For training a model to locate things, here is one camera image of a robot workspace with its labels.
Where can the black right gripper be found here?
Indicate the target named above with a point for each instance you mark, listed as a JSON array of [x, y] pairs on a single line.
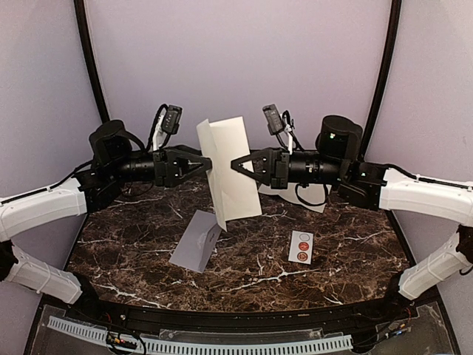
[[275, 160]]

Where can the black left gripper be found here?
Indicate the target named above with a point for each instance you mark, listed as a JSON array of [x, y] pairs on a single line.
[[168, 160]]

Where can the beige lined letter paper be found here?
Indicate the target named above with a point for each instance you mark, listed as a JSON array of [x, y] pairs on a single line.
[[234, 195]]

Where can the grey envelope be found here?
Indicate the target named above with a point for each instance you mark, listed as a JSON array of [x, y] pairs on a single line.
[[197, 243]]

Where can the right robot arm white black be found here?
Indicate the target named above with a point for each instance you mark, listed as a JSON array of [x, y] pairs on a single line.
[[335, 161]]

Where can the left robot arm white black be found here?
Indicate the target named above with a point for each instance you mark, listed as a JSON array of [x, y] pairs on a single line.
[[119, 157]]

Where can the red round seal sticker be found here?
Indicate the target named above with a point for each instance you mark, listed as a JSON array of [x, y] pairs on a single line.
[[303, 246]]

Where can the wax seal sticker sheet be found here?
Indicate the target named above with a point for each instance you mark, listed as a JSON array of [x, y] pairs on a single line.
[[296, 238]]

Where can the brown round seal sticker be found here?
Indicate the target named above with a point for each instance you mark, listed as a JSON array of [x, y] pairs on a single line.
[[302, 256]]

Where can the white folded paper sheet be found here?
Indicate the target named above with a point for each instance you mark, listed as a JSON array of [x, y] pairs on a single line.
[[313, 194]]

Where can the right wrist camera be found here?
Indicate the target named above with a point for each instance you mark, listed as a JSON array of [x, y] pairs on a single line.
[[280, 127]]

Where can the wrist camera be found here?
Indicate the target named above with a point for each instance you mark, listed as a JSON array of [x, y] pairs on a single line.
[[166, 123], [280, 127]]

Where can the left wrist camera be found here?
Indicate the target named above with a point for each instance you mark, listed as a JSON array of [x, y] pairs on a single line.
[[166, 123]]

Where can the black front rail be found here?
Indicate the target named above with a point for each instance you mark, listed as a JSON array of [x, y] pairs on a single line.
[[357, 316]]

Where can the black left frame post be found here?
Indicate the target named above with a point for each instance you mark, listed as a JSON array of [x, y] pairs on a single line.
[[89, 59]]

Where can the black frame post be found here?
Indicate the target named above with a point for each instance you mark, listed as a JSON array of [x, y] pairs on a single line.
[[383, 74], [89, 59]]

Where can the white slotted cable duct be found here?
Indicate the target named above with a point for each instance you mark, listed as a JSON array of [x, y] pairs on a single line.
[[192, 342]]

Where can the black right frame post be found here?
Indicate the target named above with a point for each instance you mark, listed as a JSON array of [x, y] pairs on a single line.
[[383, 74]]

